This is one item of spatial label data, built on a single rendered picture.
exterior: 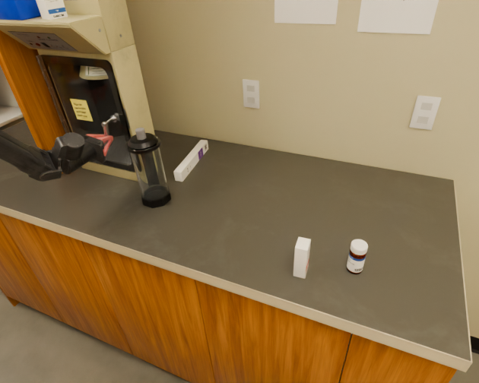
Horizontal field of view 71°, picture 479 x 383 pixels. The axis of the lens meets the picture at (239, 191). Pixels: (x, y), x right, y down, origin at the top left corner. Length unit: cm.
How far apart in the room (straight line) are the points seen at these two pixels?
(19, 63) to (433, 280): 141
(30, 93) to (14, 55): 13
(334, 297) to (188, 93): 106
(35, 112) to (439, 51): 135
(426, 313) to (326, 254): 27
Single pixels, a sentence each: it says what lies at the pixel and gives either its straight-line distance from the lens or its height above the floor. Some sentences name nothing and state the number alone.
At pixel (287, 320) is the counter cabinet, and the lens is 99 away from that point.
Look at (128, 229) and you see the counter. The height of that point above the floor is 94.
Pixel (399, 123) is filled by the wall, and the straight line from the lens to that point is 134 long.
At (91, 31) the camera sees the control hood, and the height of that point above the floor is 148.
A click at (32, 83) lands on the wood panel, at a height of 130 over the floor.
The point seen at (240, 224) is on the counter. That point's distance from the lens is 107.
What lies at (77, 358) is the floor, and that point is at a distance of 208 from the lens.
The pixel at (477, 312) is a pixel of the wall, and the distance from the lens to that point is 192.
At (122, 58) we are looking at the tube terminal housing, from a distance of 117.
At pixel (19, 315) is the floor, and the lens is 241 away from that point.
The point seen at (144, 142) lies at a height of 118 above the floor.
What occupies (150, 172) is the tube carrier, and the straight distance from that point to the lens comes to 111.
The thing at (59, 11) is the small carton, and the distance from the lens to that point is 115.
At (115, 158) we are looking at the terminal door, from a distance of 133.
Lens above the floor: 165
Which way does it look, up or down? 36 degrees down
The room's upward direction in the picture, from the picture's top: 4 degrees counter-clockwise
